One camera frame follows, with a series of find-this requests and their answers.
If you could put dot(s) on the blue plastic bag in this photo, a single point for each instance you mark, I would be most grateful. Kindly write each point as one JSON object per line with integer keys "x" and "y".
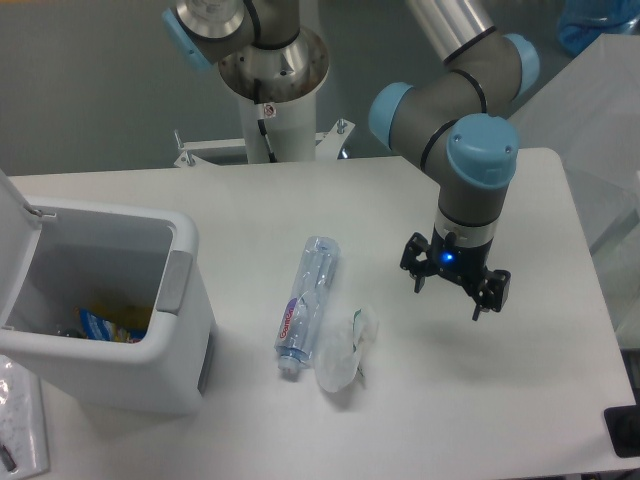
{"x": 582, "y": 22}

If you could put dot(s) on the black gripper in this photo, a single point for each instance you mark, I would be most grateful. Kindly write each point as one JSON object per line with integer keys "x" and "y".
{"x": 463, "y": 266}

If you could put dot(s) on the colourful trash in can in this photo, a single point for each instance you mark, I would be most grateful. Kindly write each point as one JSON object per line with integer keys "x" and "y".
{"x": 128, "y": 324}

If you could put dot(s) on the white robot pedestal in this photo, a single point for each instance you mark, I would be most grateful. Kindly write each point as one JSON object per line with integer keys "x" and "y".
{"x": 271, "y": 133}

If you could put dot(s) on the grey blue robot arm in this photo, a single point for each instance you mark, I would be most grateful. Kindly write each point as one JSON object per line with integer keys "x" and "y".
{"x": 451, "y": 129}

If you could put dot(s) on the crushed clear plastic bottle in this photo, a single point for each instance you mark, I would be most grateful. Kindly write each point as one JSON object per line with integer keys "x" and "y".
{"x": 304, "y": 311}

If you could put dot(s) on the crumpled clear plastic bag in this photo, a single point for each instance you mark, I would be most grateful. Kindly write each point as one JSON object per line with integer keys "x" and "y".
{"x": 342, "y": 348}

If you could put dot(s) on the white paper sheet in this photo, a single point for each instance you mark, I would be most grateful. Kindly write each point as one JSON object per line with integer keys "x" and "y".
{"x": 24, "y": 443}

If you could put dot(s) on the black device at edge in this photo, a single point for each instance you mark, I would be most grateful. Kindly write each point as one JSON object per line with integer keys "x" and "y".
{"x": 623, "y": 427}

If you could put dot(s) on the white trash can lid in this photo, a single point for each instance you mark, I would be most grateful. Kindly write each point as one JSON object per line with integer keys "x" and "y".
{"x": 20, "y": 232}

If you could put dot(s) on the white trash can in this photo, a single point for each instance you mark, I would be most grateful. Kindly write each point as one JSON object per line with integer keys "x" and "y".
{"x": 106, "y": 302}

